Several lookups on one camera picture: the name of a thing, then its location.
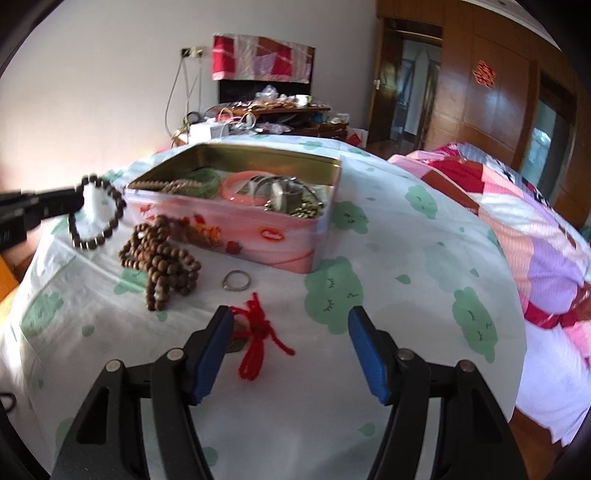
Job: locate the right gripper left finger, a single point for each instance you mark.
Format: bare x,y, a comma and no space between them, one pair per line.
205,350

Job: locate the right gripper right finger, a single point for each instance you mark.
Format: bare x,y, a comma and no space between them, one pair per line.
377,354

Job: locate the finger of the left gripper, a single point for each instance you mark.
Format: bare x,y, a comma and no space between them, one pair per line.
60,202

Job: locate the red cord pendant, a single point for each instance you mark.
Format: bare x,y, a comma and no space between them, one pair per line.
254,328

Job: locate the brown wooden bead mala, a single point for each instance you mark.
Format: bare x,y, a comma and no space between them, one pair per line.
168,268

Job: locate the silver wrist watch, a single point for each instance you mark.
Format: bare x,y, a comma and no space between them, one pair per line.
291,196

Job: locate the wooden bedroom door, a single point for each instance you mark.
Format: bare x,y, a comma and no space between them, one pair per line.
387,74

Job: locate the green cloud tablecloth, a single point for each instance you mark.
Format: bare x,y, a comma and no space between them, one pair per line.
426,270

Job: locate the pink Genji tin box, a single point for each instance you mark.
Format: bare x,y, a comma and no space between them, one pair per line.
186,187

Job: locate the white box on cabinet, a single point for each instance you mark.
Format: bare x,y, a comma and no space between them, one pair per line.
206,131

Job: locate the pink jade bangle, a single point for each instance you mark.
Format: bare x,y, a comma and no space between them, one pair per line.
247,188

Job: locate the colourful patchwork quilt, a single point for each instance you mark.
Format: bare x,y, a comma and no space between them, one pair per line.
550,263

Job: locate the black television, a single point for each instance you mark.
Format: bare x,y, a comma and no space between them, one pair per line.
231,92

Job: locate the red patchwork cloth cover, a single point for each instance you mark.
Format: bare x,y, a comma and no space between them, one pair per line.
256,58

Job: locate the wooden tv cabinet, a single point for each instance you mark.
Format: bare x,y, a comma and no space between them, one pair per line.
314,120

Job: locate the white mug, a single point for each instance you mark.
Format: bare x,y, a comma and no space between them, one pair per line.
302,100

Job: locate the wooden wardrobe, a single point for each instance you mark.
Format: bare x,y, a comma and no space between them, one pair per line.
500,120

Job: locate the red double happiness sticker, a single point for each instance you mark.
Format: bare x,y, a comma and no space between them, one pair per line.
484,74

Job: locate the wall power socket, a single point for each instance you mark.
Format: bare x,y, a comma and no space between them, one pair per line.
192,52

